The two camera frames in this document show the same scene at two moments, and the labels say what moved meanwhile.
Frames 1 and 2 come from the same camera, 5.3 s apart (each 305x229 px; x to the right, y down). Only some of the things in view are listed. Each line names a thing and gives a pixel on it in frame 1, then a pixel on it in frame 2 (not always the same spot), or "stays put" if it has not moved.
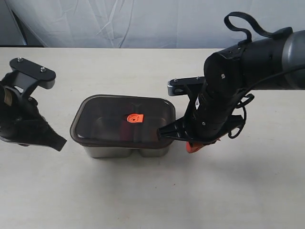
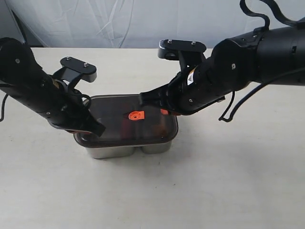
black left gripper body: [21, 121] -> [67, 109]
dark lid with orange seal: [114, 121] stays put
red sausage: [126, 130] stays put
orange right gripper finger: [193, 149] -> [164, 111]
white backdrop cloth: [147, 24] stays put
